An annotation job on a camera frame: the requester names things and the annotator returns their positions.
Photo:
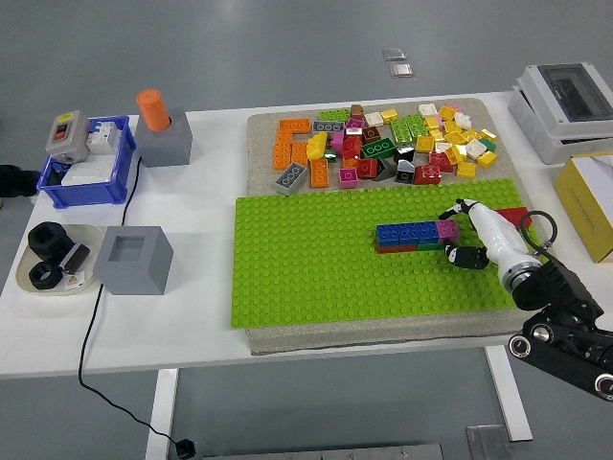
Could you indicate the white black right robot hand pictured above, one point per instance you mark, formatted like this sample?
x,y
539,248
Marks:
x,y
498,239

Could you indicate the pink square toy brick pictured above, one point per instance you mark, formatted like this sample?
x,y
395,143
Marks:
x,y
448,230

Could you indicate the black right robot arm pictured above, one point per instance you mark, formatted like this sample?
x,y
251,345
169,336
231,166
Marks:
x,y
560,306

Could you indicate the red long toy brick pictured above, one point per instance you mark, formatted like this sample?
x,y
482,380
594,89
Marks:
x,y
515,216
396,248

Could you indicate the yellow square toy brick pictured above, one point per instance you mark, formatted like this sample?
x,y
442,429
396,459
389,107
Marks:
x,y
436,133
389,114
450,126
456,137
424,144
456,154
446,112
487,159
432,121
471,134
466,169
487,133

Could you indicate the white square toy brick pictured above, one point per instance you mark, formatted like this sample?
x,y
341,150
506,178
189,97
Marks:
x,y
462,120
443,147
373,118
426,109
475,148

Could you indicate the black toy brick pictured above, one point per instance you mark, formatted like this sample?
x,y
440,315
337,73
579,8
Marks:
x,y
406,172
404,154

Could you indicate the dark grey sloped toy brick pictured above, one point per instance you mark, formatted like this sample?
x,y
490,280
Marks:
x,y
385,169

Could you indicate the light pink toy brick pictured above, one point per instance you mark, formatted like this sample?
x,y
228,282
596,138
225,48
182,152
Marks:
x,y
440,119

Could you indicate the light green long toy brick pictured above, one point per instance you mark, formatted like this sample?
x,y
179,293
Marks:
x,y
415,125
399,131
334,114

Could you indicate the red square toy brick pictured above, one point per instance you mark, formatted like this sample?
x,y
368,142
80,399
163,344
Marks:
x,y
352,147
367,168

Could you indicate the magenta square toy brick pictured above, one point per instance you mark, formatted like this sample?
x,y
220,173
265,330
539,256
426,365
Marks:
x,y
354,126
348,177

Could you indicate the brown square toy brick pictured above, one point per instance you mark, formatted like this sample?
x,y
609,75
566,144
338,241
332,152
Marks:
x,y
358,111
371,133

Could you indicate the small dark green toy brick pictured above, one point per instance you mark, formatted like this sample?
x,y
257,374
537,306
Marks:
x,y
330,154

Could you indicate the green studded baseplate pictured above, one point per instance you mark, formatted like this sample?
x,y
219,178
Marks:
x,y
311,268

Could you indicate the grey long toy brick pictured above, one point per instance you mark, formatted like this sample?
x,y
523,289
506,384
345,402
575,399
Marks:
x,y
328,126
290,178

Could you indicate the yellow sloped toy brick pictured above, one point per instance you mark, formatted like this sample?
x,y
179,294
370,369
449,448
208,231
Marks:
x,y
317,145

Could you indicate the orange long toy brick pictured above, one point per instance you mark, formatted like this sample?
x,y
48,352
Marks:
x,y
294,125
282,151

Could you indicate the yellow cardboard box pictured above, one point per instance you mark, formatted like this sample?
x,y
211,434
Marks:
x,y
582,211

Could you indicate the white junction box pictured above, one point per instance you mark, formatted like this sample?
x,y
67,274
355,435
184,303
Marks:
x,y
531,124

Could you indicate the white table leg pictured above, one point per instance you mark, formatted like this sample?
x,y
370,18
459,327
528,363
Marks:
x,y
162,412
510,397

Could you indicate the white distribution box dark window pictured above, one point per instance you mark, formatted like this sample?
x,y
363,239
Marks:
x,y
570,91

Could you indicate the silver floor socket plate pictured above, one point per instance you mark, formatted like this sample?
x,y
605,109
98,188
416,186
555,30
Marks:
x,y
401,69
394,53

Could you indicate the grey metal floor plate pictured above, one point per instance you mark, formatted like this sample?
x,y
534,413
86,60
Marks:
x,y
486,443

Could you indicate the grey-brown foam mat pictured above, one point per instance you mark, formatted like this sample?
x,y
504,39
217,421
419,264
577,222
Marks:
x,y
261,144

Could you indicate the grey metal floor bar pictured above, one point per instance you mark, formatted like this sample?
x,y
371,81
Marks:
x,y
325,453

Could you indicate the grey block with round socket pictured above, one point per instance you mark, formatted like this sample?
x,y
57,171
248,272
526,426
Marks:
x,y
165,146

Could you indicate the orange cylinder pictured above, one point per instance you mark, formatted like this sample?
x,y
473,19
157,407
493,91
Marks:
x,y
153,110

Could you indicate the grey block with square hole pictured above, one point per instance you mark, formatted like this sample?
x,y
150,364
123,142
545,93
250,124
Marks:
x,y
129,274

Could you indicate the black plug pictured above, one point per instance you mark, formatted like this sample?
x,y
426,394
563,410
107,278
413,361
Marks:
x,y
184,448

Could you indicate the beige plastic tray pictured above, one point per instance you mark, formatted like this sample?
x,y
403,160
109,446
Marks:
x,y
91,236

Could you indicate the white circuit breaker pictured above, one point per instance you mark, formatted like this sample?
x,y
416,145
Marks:
x,y
103,136

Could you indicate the blue plastic bin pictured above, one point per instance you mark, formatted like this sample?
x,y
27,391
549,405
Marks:
x,y
86,194

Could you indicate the dark brown roller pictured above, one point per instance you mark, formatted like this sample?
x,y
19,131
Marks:
x,y
75,258

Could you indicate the white warning label card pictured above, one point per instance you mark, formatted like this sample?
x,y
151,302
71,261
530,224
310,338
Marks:
x,y
75,281

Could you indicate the large black nut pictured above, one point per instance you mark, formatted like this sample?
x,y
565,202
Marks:
x,y
47,238

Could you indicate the small black nut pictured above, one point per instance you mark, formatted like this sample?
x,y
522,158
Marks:
x,y
45,276

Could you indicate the white wall switch panel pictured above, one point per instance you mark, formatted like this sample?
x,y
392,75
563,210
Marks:
x,y
88,173

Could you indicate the grey push-button switch box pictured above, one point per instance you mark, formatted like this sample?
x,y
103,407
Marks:
x,y
67,136

